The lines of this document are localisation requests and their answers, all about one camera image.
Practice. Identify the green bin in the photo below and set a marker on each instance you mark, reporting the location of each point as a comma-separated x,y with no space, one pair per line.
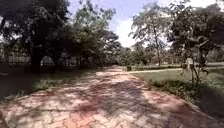
128,68

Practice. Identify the red brick path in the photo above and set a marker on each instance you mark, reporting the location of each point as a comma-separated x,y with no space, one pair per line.
110,100

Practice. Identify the pale side path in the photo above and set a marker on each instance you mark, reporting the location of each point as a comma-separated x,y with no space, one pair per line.
150,70

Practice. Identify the tall thin-trunk tree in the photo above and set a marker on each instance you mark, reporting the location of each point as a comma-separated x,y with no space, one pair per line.
153,26

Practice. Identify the green grass lawn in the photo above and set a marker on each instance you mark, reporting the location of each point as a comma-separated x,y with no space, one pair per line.
173,78

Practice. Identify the wood of trees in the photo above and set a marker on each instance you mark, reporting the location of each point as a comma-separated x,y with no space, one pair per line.
50,33

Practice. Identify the white structure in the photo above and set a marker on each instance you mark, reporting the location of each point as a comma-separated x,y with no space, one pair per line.
189,63

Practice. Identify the shaded grass area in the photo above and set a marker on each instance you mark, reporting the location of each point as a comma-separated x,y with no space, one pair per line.
33,81

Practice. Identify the young dark-leaf tree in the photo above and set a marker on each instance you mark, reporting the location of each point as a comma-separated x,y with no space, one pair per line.
196,36

